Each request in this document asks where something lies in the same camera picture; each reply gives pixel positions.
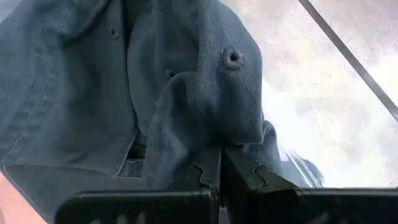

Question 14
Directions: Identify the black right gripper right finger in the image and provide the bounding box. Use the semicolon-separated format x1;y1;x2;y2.
221;148;398;224

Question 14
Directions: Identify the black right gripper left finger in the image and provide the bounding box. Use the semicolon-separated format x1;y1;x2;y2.
54;146;223;224

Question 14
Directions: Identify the clear plastic bin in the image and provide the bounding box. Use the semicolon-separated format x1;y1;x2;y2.
273;136;326;189

